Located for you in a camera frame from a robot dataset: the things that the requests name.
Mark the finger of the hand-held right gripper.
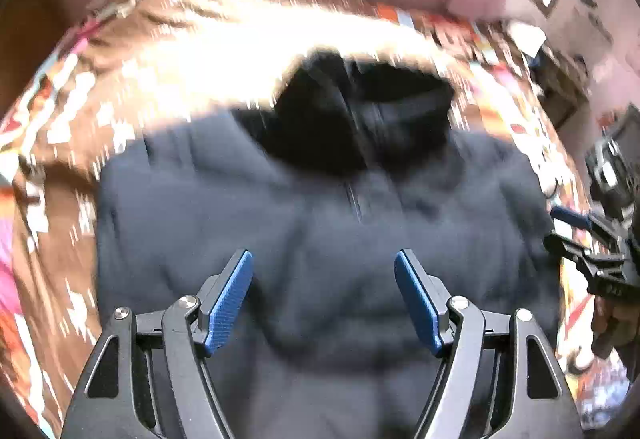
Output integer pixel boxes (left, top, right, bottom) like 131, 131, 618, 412
550, 205, 626, 245
544, 230, 628, 297

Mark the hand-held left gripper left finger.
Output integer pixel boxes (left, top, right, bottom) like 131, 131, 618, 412
60, 249, 254, 439

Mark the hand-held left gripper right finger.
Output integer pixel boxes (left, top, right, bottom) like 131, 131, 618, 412
395, 249, 583, 439

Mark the dark navy hooded jacket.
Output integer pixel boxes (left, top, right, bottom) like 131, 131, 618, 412
95, 46, 563, 439

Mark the person's right hand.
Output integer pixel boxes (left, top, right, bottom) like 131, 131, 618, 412
590, 291, 640, 360

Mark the cluttered wooden desk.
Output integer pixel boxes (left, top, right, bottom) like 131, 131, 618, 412
537, 44, 593, 130

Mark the white paper sheet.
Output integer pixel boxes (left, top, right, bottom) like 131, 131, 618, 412
509, 22, 547, 54

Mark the brown printed cartoon blanket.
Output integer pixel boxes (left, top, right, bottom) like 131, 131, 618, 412
0, 0, 631, 430

